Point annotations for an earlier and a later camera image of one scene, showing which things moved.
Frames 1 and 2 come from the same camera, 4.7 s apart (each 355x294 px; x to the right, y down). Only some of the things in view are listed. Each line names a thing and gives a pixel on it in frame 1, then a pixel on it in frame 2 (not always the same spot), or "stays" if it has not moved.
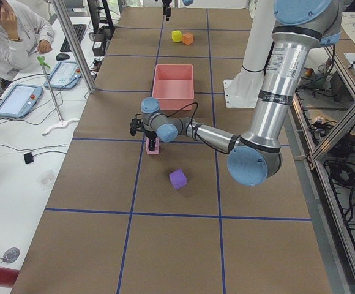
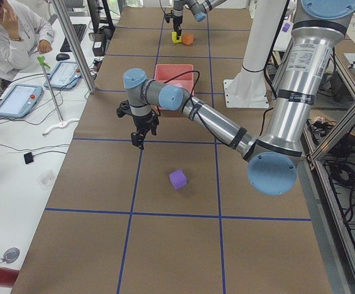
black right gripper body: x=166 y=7 -> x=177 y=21
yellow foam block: x=176 y=36 stays
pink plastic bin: x=173 y=85 stays
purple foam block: x=178 y=179 stays
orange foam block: x=187 y=38 stays
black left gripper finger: x=150 y=143 -> x=138 y=139
